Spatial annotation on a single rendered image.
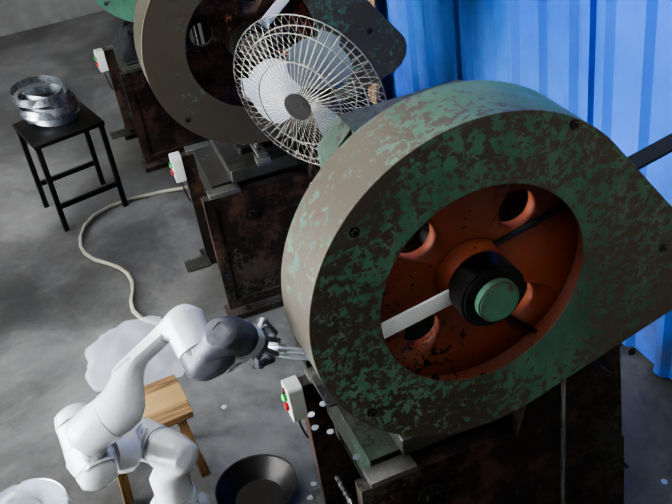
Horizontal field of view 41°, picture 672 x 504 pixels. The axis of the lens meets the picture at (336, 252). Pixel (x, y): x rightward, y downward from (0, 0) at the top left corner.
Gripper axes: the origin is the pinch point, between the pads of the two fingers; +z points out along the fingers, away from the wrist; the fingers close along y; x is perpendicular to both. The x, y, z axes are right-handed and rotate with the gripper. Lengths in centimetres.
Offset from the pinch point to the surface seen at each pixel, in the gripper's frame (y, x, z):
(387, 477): -31.5, -26.1, 25.8
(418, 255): 20, -42, -31
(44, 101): 130, 203, 171
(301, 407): -15, 10, 55
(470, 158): 37, -54, -50
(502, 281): 15, -60, -32
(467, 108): 46, -53, -52
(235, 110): 96, 58, 88
